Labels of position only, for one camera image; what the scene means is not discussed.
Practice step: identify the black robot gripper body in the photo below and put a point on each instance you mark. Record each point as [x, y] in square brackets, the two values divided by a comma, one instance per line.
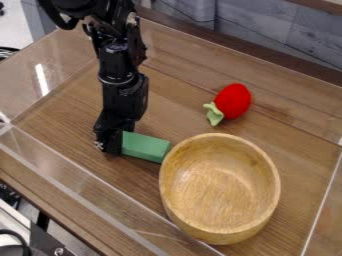
[124, 87]

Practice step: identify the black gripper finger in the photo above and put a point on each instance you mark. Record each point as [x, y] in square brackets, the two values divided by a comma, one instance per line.
[108, 141]

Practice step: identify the green rectangular block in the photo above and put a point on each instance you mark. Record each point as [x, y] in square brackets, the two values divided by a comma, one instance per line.
[144, 147]

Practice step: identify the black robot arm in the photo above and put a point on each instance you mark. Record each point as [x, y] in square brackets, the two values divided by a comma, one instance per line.
[111, 23]

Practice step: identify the brown wooden bowl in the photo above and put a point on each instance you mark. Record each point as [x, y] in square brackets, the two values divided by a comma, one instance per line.
[219, 188]

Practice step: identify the red plush strawberry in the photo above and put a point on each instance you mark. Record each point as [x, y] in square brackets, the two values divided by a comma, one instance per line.
[230, 103]

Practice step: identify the grey table leg post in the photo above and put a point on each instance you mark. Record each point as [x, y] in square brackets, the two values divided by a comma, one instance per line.
[31, 9]

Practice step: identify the black clamp bracket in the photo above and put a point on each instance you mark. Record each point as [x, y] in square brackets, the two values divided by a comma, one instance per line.
[44, 245]

